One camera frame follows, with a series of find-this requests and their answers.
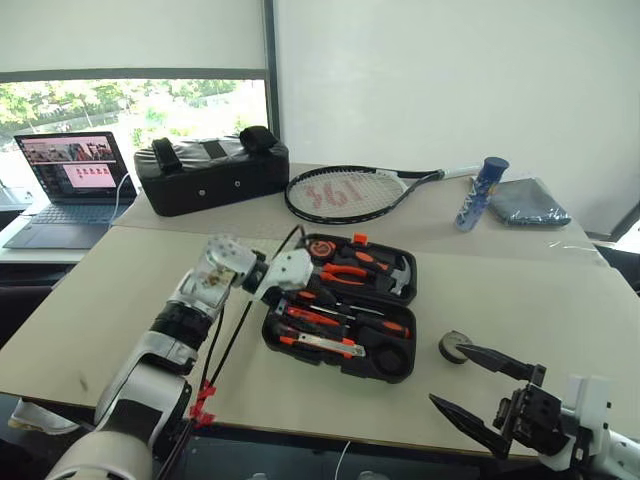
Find black tennis racket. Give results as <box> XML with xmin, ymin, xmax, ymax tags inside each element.
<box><xmin>284</xmin><ymin>165</ymin><xmax>481</xmax><ymax>224</ymax></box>

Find black orange claw hammer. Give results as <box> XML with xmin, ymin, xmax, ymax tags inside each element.
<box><xmin>334</xmin><ymin>248</ymin><xmax>414</xmax><ymax>297</ymax></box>

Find dark window frame post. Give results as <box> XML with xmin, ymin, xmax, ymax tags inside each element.
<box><xmin>261</xmin><ymin>0</ymin><xmax>285</xmax><ymax>142</ymax></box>

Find white laptop cable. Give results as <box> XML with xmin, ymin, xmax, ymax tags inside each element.
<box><xmin>106</xmin><ymin>173</ymin><xmax>131</xmax><ymax>227</ymax></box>

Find folded blue cloth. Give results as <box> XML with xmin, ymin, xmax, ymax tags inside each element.
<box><xmin>486</xmin><ymin>178</ymin><xmax>573</xmax><ymax>229</ymax></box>

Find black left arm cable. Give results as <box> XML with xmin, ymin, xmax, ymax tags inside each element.
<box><xmin>158</xmin><ymin>224</ymin><xmax>307</xmax><ymax>480</ymax></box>

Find black orange screwdriver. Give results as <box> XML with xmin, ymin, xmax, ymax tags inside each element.
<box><xmin>319</xmin><ymin>317</ymin><xmax>412</xmax><ymax>340</ymax></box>
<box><xmin>299</xmin><ymin>298</ymin><xmax>387</xmax><ymax>322</ymax></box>

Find black electrical tape roll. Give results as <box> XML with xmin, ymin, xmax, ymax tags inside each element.
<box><xmin>438</xmin><ymin>329</ymin><xmax>474</xmax><ymax>367</ymax></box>

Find black orange tape measure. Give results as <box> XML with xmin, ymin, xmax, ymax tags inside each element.
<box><xmin>304</xmin><ymin>238</ymin><xmax>334</xmax><ymax>262</ymax></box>

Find white roller blind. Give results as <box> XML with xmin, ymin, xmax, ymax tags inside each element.
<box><xmin>0</xmin><ymin>0</ymin><xmax>272</xmax><ymax>84</ymax></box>

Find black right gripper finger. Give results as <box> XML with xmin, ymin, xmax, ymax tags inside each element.
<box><xmin>458</xmin><ymin>341</ymin><xmax>537</xmax><ymax>382</ymax></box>
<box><xmin>428</xmin><ymin>392</ymin><xmax>512</xmax><ymax>461</ymax></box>

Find thin white hanging cable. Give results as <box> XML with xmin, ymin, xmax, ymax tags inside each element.
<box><xmin>335</xmin><ymin>439</ymin><xmax>352</xmax><ymax>480</ymax></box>

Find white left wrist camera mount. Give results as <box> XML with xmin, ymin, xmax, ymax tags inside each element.
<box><xmin>259</xmin><ymin>248</ymin><xmax>317</xmax><ymax>304</ymax></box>

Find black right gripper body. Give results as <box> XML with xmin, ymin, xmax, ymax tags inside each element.
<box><xmin>491</xmin><ymin>364</ymin><xmax>572</xmax><ymax>457</ymax></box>

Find black padded bag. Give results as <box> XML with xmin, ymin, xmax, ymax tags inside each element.
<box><xmin>132</xmin><ymin>125</ymin><xmax>292</xmax><ymax>218</ymax></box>

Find white shoe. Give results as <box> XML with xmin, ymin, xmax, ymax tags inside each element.
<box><xmin>8</xmin><ymin>399</ymin><xmax>82</xmax><ymax>437</ymax></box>

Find open dark laptop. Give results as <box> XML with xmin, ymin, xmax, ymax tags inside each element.
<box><xmin>1</xmin><ymin>130</ymin><xmax>139</xmax><ymax>251</ymax></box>

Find red cable clip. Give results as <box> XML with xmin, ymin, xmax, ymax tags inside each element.
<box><xmin>189</xmin><ymin>379</ymin><xmax>217</xmax><ymax>427</ymax></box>

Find blue cylindrical tube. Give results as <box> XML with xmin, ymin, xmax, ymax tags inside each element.
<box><xmin>454</xmin><ymin>155</ymin><xmax>508</xmax><ymax>233</ymax></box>

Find black orange tool kit case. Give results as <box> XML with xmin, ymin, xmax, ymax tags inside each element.
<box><xmin>260</xmin><ymin>231</ymin><xmax>419</xmax><ymax>387</ymax></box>

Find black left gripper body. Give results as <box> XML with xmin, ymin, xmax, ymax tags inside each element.
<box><xmin>271</xmin><ymin>266</ymin><xmax>332</xmax><ymax>307</ymax></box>

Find black orange utility knife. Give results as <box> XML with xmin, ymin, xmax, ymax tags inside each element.
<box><xmin>273</xmin><ymin>323</ymin><xmax>366</xmax><ymax>359</ymax></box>

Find orange handled pliers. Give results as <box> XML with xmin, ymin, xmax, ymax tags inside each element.
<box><xmin>319</xmin><ymin>262</ymin><xmax>374</xmax><ymax>287</ymax></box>

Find orange tester screwdriver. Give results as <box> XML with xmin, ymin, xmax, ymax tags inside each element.
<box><xmin>279</xmin><ymin>299</ymin><xmax>347</xmax><ymax>327</ymax></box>

